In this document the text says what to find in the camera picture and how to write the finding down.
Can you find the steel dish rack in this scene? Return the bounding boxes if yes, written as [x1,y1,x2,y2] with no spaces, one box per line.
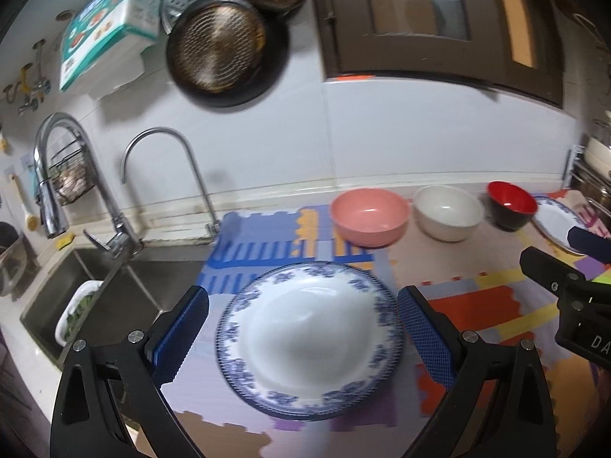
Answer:
[563,110,611,239]

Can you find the colourful patterned mat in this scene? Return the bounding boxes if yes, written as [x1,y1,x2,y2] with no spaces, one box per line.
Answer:
[162,191,611,458]

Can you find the black frying pan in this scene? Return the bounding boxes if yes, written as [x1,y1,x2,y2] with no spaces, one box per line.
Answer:
[165,0,290,107]

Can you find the white bowl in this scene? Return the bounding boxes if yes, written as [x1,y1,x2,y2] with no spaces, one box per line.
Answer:
[412,185,486,242]

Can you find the dark steel pot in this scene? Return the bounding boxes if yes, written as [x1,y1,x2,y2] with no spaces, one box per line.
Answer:
[0,222,40,297]

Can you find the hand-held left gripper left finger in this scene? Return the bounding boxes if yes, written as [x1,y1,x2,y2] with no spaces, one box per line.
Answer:
[50,285,211,458]

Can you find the pink bowl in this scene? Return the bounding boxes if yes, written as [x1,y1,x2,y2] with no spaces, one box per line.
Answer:
[329,189,411,249]

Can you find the black wire basket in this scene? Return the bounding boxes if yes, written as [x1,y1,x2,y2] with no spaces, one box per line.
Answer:
[48,140,92,207]

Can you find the chrome gooseneck faucet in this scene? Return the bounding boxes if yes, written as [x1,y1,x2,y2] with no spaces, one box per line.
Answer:
[120,126,223,244]

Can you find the teal and white tissue pack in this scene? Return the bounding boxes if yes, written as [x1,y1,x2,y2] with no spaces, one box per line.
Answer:
[58,0,165,101]

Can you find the chrome pull-down faucet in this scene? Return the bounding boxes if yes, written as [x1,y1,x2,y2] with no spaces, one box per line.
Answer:
[32,112,144,261]

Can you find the wall water valves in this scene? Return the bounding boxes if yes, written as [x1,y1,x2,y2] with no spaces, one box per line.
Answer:
[2,40,53,116]

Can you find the cream pot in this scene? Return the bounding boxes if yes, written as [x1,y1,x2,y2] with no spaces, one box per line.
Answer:
[585,136,611,178]

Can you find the brown cabinet door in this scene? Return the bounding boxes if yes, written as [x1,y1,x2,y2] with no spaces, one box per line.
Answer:
[312,0,566,108]

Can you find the red and black bowl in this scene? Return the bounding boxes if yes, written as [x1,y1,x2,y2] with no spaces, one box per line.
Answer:
[487,181,539,232]

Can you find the steel sink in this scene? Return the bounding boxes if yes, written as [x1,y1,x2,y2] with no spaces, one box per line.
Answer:
[19,245,211,368]

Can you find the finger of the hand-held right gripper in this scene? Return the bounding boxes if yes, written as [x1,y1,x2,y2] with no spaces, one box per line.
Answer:
[567,226,611,265]
[519,247,587,297]

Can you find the white basket with greens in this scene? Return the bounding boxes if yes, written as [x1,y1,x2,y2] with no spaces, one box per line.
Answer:
[55,281,103,348]

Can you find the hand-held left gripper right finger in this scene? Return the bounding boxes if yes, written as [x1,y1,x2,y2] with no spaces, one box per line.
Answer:
[396,285,560,458]

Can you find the blue patterned white plate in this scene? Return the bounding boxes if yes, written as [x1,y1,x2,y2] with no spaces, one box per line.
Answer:
[215,261,406,421]
[531,195,590,255]

